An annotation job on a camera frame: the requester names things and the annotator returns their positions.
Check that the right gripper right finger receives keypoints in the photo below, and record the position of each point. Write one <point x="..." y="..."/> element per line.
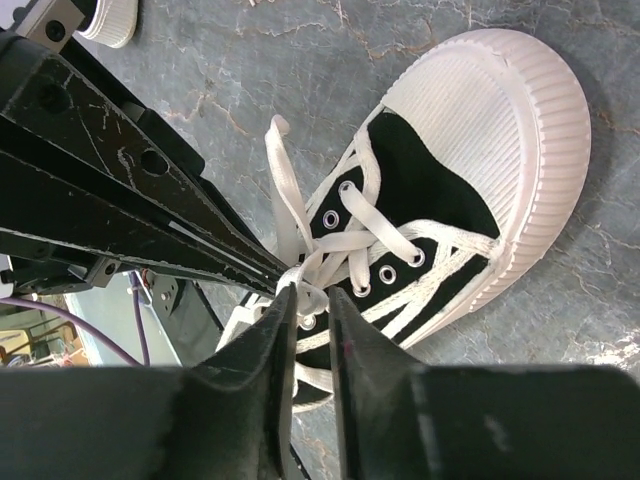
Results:
<point x="398" y="418"/>

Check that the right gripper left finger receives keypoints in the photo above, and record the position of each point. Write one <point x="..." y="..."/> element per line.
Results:
<point x="227" y="418"/>

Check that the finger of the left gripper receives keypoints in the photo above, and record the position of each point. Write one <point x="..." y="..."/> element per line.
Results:
<point x="133" y="202"/>
<point x="44" y="93"/>

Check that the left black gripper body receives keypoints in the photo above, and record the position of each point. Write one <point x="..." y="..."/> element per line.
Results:
<point x="50" y="260"/>

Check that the black white sneaker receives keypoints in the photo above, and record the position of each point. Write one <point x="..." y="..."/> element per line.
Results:
<point x="113" y="23"/>
<point x="452" y="188"/>

